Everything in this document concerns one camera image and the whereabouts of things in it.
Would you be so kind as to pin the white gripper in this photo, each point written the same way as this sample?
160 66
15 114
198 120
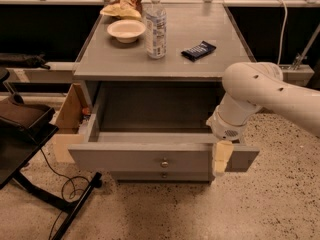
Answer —
225 126

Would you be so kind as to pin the grey top drawer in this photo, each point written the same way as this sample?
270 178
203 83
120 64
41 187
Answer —
149 127

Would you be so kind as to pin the grey drawer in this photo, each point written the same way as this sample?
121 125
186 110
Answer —
163 176
149 127

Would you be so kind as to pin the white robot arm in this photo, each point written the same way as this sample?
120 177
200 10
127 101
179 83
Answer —
250 87

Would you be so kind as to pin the grey drawer cabinet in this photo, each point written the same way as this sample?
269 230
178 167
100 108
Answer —
148 116

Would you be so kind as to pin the grey bottom drawer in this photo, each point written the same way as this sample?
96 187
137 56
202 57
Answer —
163 176

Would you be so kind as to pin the dark blue snack packet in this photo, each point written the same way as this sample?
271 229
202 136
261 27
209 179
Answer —
197 52

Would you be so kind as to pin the clear plastic water bottle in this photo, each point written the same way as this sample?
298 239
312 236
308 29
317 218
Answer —
155 35

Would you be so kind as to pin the white bowl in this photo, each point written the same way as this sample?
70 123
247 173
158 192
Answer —
126 31

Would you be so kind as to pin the cardboard box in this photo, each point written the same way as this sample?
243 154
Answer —
68 121

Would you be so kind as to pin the yellow cloth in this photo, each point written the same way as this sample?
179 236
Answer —
122 12

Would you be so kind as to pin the black stand with tray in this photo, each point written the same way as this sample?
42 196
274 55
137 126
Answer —
24 130

